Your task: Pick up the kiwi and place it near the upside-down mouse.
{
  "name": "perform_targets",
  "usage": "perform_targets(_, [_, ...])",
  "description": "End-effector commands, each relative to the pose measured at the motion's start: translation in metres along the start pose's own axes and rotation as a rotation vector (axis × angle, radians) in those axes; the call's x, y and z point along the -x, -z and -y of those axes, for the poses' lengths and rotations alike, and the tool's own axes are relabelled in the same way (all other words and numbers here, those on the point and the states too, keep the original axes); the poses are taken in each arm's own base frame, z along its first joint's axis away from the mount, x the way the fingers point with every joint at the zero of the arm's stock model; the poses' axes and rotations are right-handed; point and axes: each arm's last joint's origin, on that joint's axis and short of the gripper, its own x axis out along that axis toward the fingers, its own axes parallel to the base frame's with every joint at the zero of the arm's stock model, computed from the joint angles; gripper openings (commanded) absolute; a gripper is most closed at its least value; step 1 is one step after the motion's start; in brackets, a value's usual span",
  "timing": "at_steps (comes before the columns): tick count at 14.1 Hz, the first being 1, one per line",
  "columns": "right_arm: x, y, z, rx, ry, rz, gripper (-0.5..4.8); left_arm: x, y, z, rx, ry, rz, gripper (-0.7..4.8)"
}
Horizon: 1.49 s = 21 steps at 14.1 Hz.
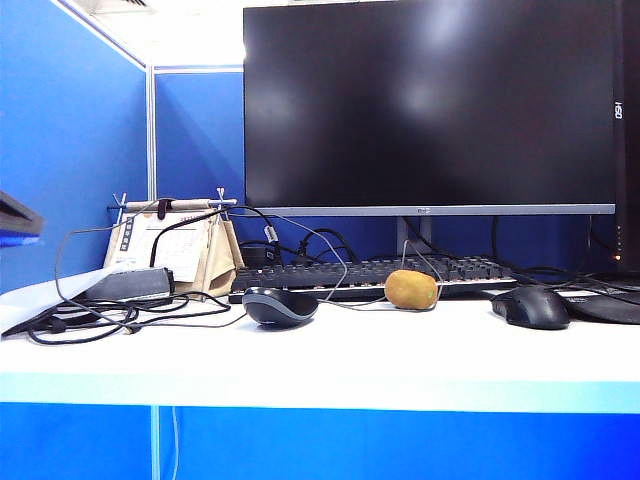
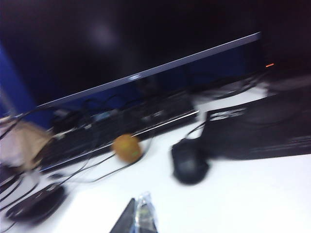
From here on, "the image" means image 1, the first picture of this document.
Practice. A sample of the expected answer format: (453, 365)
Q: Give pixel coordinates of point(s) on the black grey upside-down mouse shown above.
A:
(278, 306)

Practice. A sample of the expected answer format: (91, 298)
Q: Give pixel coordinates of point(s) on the white paper sheet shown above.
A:
(45, 300)

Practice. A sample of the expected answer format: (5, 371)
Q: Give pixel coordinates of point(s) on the silver partition post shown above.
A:
(150, 132)

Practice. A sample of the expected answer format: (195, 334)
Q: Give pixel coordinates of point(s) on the black shelf edge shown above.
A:
(19, 216)

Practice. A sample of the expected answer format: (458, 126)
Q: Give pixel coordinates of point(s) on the black mechanical keyboard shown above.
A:
(365, 276)

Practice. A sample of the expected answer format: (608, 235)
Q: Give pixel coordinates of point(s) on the dark grey power adapter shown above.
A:
(131, 285)

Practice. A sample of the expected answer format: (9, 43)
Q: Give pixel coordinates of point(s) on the brown kiwi fruit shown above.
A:
(411, 289)

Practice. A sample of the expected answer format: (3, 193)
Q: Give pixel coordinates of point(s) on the beige hanging desk calendar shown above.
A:
(175, 245)

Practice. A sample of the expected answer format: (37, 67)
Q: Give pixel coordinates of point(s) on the grey monitor stand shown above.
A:
(414, 233)

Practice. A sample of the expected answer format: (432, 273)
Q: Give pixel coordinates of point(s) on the black computer mouse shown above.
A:
(533, 306)

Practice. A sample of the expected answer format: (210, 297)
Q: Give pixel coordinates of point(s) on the large black computer monitor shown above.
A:
(430, 105)

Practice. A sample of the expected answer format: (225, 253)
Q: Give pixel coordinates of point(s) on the black monitor with HSO logo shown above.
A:
(629, 135)

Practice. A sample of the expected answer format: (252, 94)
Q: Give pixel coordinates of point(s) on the black mouse pad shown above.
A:
(605, 302)

